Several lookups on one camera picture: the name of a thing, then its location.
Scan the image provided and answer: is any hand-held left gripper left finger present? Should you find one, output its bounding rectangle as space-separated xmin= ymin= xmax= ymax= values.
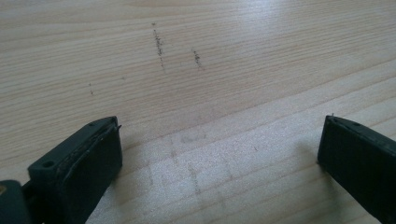
xmin=21 ymin=116 xmax=123 ymax=224

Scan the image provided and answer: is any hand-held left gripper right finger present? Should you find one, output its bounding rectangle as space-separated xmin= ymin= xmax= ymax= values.
xmin=317 ymin=115 xmax=396 ymax=224

